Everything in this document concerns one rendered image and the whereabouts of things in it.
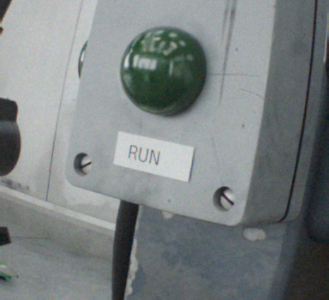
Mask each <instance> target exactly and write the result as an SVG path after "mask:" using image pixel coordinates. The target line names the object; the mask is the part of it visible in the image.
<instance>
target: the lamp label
mask: <svg viewBox="0 0 329 300"><path fill-rule="evenodd" d="M116 146H117V150H116V155H115V159H114V164H116V165H122V166H126V167H129V168H133V169H136V170H140V171H146V172H150V173H153V174H157V175H160V176H164V177H170V178H174V179H177V180H181V181H184V182H188V178H189V173H190V168H191V164H192V158H193V153H194V147H186V146H183V145H178V144H175V143H171V142H167V141H160V140H155V139H152V138H148V137H144V136H140V135H132V134H130V133H125V132H121V131H118V136H117V144H116Z"/></svg>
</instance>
